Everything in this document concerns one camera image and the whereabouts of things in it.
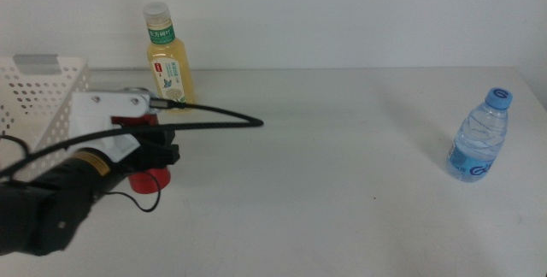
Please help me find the red cola can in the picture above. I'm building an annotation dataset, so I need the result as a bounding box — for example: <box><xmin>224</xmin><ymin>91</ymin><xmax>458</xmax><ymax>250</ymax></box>
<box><xmin>111</xmin><ymin>86</ymin><xmax>173</xmax><ymax>196</ymax></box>

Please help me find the yellow tea bottle green label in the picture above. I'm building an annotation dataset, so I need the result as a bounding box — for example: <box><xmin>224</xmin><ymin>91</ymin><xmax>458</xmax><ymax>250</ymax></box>
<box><xmin>142</xmin><ymin>1</ymin><xmax>198</xmax><ymax>114</ymax></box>

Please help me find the clear water bottle blue cap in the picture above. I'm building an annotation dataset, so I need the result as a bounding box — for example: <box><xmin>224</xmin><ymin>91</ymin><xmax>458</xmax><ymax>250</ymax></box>
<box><xmin>445</xmin><ymin>87</ymin><xmax>514</xmax><ymax>183</ymax></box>

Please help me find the white perforated plastic basket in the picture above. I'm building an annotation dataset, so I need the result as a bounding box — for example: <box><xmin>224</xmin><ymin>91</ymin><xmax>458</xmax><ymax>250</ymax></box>
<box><xmin>0</xmin><ymin>53</ymin><xmax>91</xmax><ymax>183</ymax></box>

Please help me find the thin black cable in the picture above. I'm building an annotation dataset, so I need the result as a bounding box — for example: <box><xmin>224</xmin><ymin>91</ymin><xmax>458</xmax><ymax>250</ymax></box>
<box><xmin>0</xmin><ymin>133</ymin><xmax>162</xmax><ymax>214</ymax></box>

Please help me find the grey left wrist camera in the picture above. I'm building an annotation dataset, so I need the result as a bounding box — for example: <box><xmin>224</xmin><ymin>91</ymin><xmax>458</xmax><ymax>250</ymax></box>
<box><xmin>148</xmin><ymin>97</ymin><xmax>174</xmax><ymax>111</ymax></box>

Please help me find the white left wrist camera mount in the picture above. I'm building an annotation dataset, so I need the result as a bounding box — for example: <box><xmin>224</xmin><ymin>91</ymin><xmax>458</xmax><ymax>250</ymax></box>
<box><xmin>68</xmin><ymin>88</ymin><xmax>153</xmax><ymax>161</ymax></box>

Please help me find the thick braided black cable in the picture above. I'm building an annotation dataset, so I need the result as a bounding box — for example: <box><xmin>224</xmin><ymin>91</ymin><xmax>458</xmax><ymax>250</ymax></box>
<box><xmin>0</xmin><ymin>100</ymin><xmax>265</xmax><ymax>180</ymax></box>

